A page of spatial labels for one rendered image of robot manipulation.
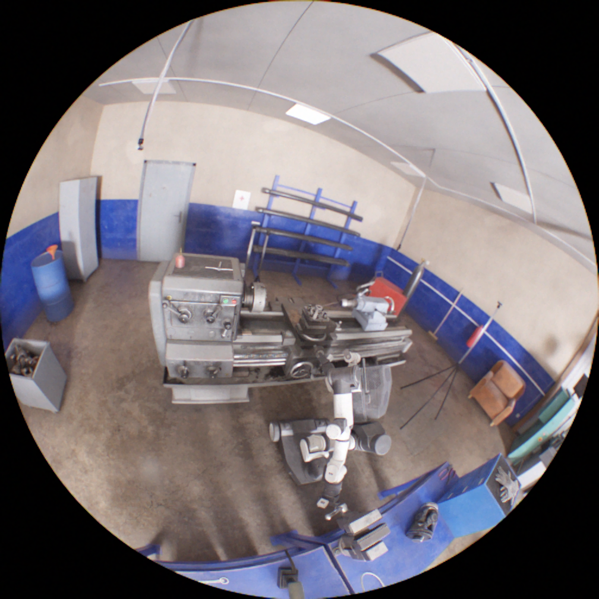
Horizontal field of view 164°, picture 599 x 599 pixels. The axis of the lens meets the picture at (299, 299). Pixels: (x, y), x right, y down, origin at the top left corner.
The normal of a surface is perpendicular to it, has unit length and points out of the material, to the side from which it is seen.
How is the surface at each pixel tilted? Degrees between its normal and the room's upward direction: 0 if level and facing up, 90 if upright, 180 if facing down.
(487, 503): 90
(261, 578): 0
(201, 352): 32
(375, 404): 63
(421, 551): 0
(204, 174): 90
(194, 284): 45
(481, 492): 90
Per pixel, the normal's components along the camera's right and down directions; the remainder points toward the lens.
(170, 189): 0.33, 0.55
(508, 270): -0.90, -0.06
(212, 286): 0.44, -0.20
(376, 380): -0.59, -0.32
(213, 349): 0.42, -0.42
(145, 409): 0.28, -0.84
